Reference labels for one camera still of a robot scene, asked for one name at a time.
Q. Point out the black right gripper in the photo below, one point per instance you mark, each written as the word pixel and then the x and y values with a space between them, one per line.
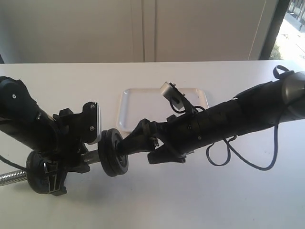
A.
pixel 180 136

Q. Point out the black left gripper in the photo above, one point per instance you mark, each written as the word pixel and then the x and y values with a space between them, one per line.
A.
pixel 66 136

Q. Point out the chrome dumbbell bar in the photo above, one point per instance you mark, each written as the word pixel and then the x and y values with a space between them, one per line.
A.
pixel 17 176

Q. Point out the black weight plate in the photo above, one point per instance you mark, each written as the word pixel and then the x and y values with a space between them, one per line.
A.
pixel 118 161
pixel 35 174
pixel 103 155

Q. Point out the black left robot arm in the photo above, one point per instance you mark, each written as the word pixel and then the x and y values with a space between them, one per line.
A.
pixel 20 118

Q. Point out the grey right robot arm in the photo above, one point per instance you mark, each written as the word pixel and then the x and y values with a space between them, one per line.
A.
pixel 255 109

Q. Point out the white plastic tray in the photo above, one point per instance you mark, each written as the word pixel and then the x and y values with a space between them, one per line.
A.
pixel 140 103

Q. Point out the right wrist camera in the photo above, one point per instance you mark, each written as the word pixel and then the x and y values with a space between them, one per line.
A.
pixel 177 100

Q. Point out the dark window frame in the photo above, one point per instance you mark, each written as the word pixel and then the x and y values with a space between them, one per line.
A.
pixel 273 30

